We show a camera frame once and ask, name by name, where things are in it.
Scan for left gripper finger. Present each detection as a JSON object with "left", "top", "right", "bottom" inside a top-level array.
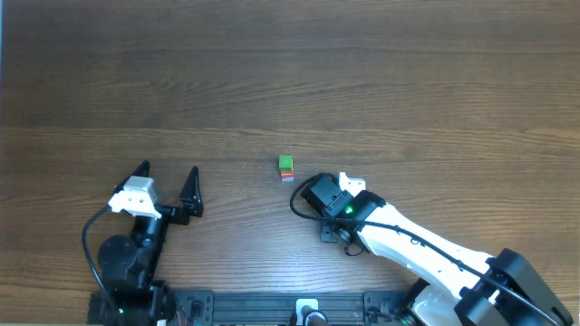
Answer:
[
  {"left": 113, "top": 159, "right": 150, "bottom": 196},
  {"left": 179, "top": 165, "right": 205, "bottom": 218}
]

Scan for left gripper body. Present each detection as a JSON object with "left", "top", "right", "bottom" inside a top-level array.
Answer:
[{"left": 156, "top": 204, "right": 191, "bottom": 226}]

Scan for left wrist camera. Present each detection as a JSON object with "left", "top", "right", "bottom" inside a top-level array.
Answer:
[{"left": 107, "top": 175, "right": 159, "bottom": 220}]

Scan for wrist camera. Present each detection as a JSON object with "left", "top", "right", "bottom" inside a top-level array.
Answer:
[
  {"left": 107, "top": 175, "right": 159, "bottom": 220},
  {"left": 338, "top": 171, "right": 367, "bottom": 193}
]

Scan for mounting rail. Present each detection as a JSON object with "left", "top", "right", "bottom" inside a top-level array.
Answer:
[{"left": 88, "top": 289, "right": 425, "bottom": 326}]

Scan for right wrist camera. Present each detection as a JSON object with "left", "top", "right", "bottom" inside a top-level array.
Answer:
[{"left": 338, "top": 171, "right": 367, "bottom": 193}]

